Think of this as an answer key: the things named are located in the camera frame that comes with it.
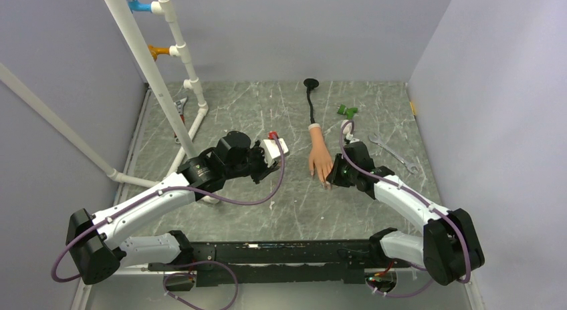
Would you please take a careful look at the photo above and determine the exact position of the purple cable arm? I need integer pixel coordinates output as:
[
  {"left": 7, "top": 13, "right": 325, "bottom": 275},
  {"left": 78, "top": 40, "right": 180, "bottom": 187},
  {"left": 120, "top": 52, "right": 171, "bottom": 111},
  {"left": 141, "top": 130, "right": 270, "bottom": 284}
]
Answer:
[
  {"left": 338, "top": 120, "right": 473, "bottom": 285},
  {"left": 51, "top": 135, "right": 287, "bottom": 284}
]

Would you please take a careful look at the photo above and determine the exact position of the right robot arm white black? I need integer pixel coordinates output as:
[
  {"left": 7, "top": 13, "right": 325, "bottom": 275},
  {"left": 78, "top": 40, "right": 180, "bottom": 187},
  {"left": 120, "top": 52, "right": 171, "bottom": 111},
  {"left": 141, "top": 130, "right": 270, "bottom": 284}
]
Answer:
[{"left": 326, "top": 142, "right": 485, "bottom": 286}]

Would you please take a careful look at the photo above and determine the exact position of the white PVC pipe frame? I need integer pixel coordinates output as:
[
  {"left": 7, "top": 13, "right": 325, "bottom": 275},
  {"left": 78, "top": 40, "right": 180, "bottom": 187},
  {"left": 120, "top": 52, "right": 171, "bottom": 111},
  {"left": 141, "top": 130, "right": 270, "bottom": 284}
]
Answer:
[{"left": 0, "top": 0, "right": 221, "bottom": 205}]

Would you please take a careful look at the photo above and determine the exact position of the mannequin practice hand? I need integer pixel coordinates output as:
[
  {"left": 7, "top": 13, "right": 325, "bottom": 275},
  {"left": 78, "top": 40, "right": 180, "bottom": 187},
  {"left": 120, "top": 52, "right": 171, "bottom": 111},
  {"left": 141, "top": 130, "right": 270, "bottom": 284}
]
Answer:
[{"left": 308, "top": 123, "right": 333, "bottom": 189}]

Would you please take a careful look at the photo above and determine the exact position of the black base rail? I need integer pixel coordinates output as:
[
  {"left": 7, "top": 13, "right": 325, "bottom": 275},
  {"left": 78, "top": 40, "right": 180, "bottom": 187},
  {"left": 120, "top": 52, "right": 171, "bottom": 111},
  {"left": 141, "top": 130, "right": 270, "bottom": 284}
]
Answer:
[{"left": 147, "top": 229, "right": 400, "bottom": 293}]

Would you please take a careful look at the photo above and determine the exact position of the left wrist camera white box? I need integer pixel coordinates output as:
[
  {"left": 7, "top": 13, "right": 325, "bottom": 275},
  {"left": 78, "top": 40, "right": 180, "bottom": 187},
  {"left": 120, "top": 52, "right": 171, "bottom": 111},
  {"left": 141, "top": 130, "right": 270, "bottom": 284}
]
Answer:
[{"left": 260, "top": 131, "right": 290, "bottom": 166}]

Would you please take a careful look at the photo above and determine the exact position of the blue pipe fitting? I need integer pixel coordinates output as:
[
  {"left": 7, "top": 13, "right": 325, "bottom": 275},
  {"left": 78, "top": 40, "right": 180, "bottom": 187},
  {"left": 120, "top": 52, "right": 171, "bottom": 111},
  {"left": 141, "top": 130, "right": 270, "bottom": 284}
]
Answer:
[{"left": 126, "top": 0, "right": 152, "bottom": 13}]

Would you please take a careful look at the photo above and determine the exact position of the adjustable wrench red handle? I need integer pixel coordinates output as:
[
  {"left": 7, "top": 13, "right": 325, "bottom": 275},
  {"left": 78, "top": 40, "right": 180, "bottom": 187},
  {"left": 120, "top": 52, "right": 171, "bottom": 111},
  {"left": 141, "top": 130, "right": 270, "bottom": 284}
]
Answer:
[{"left": 174, "top": 98, "right": 187, "bottom": 144}]

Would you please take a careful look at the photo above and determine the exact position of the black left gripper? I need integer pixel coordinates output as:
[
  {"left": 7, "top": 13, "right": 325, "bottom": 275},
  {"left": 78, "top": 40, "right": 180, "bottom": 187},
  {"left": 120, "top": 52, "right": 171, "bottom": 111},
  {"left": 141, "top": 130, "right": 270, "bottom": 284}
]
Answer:
[{"left": 225, "top": 140, "right": 279, "bottom": 184}]

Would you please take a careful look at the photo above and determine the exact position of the white pipe fitting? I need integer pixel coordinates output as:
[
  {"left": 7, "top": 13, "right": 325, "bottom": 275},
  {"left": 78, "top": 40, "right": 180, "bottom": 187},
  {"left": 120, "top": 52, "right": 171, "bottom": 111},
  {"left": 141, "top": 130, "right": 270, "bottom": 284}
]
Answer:
[{"left": 341, "top": 120, "right": 354, "bottom": 136}]

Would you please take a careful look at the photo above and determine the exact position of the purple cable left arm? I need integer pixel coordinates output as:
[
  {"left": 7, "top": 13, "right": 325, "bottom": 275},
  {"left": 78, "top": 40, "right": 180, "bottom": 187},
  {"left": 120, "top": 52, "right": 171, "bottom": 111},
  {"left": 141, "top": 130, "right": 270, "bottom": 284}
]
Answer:
[{"left": 51, "top": 135, "right": 287, "bottom": 284}]

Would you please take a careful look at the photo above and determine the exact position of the green pipe fitting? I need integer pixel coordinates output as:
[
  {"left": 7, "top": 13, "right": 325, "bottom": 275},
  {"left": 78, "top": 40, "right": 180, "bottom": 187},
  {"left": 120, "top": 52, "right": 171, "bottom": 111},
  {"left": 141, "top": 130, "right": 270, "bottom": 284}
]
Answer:
[{"left": 337, "top": 104, "right": 358, "bottom": 120}]

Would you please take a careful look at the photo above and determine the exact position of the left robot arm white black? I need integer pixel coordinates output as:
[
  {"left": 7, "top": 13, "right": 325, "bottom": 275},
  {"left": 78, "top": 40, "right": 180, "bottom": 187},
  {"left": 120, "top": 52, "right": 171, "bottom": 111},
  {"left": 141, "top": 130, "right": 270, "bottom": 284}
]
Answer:
[{"left": 58, "top": 131, "right": 289, "bottom": 285}]

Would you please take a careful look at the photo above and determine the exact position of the black flexible stand with base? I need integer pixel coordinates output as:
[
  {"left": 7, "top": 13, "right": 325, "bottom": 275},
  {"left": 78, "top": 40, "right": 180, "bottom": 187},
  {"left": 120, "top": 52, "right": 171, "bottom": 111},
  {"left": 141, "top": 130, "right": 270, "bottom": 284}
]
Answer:
[{"left": 303, "top": 77, "right": 320, "bottom": 124}]

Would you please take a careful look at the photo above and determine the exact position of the silver combination wrench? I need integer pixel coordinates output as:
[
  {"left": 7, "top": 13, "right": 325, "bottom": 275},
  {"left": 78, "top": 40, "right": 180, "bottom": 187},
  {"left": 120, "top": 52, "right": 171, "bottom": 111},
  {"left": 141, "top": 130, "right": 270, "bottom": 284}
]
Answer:
[{"left": 368, "top": 134, "right": 419, "bottom": 174}]

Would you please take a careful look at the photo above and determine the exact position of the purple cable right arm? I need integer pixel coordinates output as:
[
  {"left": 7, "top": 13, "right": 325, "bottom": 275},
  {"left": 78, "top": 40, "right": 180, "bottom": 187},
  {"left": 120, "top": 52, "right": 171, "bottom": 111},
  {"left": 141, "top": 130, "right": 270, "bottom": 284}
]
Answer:
[{"left": 338, "top": 120, "right": 473, "bottom": 285}]

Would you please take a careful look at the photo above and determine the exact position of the orange pipe fitting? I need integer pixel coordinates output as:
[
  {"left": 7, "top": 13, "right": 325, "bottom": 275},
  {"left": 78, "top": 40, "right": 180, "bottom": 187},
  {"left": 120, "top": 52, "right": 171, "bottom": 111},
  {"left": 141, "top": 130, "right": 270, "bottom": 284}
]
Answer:
[{"left": 148, "top": 45, "right": 170, "bottom": 61}]

